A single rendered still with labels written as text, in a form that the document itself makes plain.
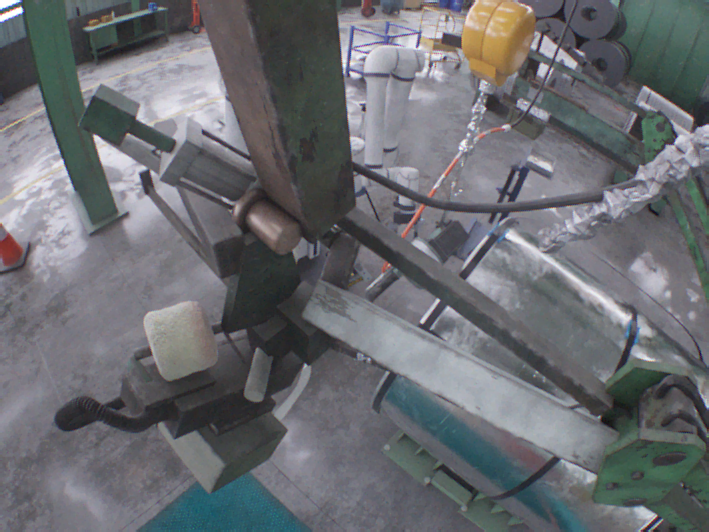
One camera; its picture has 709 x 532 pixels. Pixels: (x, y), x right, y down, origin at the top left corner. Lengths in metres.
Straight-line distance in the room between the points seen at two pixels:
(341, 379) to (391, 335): 1.96
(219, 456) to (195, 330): 0.23
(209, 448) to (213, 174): 0.44
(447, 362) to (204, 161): 0.42
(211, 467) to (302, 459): 1.65
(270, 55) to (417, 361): 0.43
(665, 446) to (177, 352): 0.63
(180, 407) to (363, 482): 1.84
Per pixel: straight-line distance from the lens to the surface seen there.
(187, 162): 0.47
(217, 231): 0.50
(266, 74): 0.32
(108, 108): 0.46
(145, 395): 0.57
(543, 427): 0.56
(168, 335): 0.55
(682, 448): 0.50
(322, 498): 2.29
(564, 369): 0.51
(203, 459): 0.71
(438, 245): 1.25
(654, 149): 1.81
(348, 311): 0.58
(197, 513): 2.36
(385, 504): 2.33
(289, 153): 0.38
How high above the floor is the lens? 2.28
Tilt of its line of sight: 48 degrees down
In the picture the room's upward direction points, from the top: 10 degrees clockwise
